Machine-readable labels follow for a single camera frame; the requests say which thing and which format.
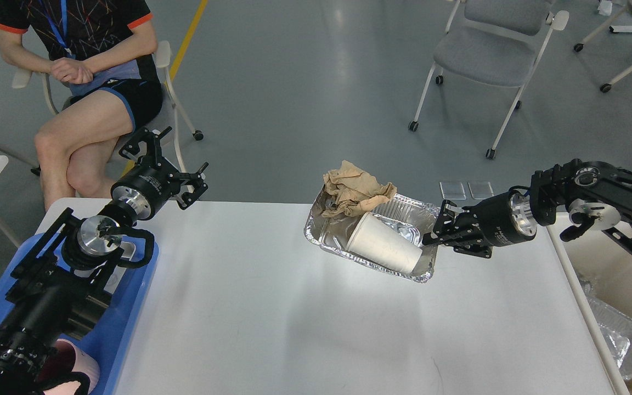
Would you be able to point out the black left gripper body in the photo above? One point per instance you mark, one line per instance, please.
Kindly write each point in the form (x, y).
(143, 191)

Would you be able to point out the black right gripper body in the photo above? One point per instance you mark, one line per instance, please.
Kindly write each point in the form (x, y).
(502, 220)

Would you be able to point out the person in patterned shirt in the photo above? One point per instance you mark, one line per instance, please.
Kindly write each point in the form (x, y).
(103, 52)

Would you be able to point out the right floor outlet cover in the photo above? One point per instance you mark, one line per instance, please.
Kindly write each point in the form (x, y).
(480, 190)

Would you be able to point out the floor outlet cover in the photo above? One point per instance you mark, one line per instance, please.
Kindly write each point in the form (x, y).
(480, 190)
(453, 190)

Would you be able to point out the blue plastic tray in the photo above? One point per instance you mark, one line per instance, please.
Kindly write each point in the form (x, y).
(108, 343)

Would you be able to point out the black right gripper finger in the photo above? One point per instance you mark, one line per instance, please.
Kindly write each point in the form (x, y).
(445, 221)
(455, 240)

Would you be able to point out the left floor outlet cover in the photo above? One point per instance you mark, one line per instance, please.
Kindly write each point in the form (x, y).
(453, 190)

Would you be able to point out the foil tray in bin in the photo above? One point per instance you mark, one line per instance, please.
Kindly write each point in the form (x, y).
(615, 327)

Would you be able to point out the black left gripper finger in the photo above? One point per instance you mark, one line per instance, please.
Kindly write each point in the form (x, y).
(142, 142)
(188, 187)

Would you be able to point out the pink ceramic mug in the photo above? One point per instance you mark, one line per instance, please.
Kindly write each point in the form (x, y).
(69, 358)

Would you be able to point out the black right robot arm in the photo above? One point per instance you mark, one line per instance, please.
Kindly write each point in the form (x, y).
(595, 194)

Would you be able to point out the white plastic bin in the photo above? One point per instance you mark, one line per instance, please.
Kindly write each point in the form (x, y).
(598, 258)

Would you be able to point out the brown paper napkin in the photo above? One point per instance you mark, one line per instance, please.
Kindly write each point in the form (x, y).
(355, 191)

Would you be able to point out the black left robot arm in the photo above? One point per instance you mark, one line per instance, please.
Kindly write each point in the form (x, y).
(60, 283)

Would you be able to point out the aluminium foil tray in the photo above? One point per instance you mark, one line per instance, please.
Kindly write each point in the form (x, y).
(412, 219)

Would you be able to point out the grey chair right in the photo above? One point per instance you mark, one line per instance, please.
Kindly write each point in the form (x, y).
(490, 57)

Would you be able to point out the white paper cup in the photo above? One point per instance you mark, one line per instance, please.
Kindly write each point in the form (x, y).
(381, 244)

